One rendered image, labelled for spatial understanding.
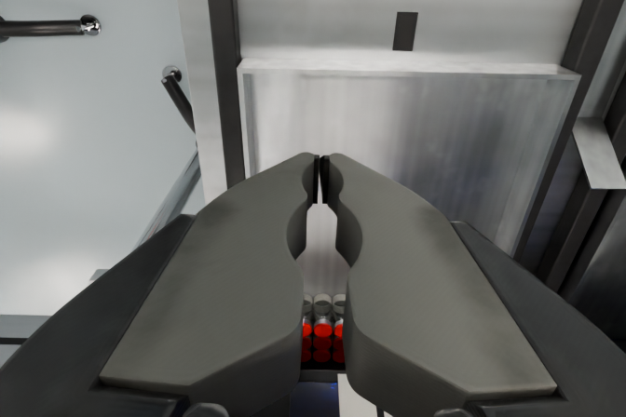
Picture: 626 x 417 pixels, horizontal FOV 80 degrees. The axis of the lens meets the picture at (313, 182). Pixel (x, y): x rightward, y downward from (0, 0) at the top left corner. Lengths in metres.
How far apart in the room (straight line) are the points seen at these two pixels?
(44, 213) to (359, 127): 1.58
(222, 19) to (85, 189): 1.39
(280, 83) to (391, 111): 0.10
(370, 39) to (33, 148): 1.46
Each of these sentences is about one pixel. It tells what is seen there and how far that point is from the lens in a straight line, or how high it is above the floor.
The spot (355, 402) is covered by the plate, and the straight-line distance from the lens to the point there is 0.38.
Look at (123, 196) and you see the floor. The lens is 1.60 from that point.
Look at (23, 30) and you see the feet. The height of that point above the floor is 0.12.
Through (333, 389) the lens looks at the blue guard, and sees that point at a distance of 0.39.
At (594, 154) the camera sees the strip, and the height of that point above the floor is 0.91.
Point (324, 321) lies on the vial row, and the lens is 0.44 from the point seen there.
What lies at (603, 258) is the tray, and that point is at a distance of 0.53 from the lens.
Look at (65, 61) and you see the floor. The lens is 1.46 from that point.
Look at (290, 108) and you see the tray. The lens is 0.34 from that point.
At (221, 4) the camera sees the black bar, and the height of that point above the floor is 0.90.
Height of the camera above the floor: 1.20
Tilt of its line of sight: 60 degrees down
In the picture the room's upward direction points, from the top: 179 degrees counter-clockwise
